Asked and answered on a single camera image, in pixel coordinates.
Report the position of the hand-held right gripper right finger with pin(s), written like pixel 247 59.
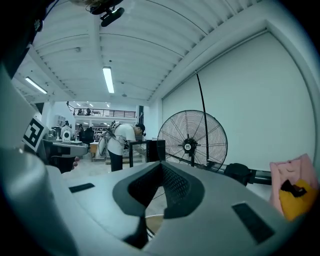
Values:
pixel 212 225

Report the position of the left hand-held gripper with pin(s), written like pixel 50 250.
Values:
pixel 33 133

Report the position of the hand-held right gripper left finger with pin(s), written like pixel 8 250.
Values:
pixel 100 212

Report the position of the person's left hand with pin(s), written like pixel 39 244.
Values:
pixel 76 162

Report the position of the black mezzanine railing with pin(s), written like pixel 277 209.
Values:
pixel 102 112

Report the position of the round beige basket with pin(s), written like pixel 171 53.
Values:
pixel 155 223

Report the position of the ceiling light tube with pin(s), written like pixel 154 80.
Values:
pixel 36 85
pixel 108 80

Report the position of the pink blanket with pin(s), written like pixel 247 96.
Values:
pixel 280 172

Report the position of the person's black shirt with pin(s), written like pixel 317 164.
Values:
pixel 17 30

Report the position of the black table frame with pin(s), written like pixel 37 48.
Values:
pixel 150 152

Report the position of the black pedestal fan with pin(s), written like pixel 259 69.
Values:
pixel 192 140

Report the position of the black head-mounted camera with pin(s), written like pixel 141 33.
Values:
pixel 110 13

